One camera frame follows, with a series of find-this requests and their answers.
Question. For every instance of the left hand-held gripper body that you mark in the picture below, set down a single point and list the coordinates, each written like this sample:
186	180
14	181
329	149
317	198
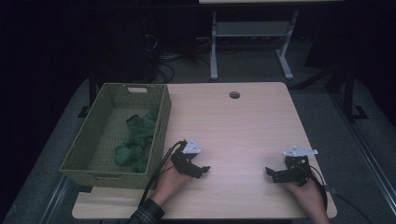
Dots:
182	160

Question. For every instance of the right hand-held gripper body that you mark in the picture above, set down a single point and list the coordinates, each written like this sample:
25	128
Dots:
297	169

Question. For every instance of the green fleece garment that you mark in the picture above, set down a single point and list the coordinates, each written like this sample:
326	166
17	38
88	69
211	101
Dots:
135	143

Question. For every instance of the green woven basket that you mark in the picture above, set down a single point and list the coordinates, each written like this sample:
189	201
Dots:
93	149

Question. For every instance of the person's left hand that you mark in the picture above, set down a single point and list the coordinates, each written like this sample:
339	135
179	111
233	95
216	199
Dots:
169	183

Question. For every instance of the person's right hand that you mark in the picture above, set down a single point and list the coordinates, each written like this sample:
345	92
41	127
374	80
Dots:
308	197

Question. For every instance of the grey tape strip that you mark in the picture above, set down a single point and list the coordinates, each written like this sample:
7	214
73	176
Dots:
329	188

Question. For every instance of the black metal stand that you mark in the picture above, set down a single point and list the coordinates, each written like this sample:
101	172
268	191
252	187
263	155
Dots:
350	93
91	90

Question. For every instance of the metal rail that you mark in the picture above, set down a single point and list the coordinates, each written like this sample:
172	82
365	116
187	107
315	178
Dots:
367	149
56	199

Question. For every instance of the white metal table frame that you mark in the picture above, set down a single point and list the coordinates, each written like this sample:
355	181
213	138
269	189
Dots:
249	28

